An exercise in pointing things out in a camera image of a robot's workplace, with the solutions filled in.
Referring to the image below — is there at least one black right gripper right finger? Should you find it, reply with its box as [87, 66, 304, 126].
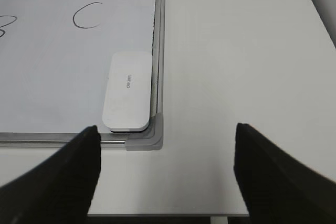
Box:
[234, 123, 335, 223]

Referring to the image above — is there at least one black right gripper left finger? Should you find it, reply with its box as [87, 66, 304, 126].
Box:
[1, 126, 101, 223]

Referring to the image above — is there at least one aluminium framed whiteboard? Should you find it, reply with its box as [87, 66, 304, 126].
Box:
[1, 0, 165, 151]

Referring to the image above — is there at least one white whiteboard eraser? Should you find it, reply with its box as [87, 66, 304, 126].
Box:
[102, 51, 152, 133]

